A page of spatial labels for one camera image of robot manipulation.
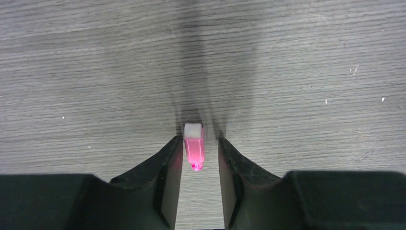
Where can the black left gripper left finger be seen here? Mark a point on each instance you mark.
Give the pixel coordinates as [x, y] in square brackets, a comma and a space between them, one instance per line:
[142, 198]

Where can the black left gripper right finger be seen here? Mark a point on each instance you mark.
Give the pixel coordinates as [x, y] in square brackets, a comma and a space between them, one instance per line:
[255, 199]

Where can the pink pen cap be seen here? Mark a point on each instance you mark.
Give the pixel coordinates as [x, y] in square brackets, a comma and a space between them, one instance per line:
[194, 145]

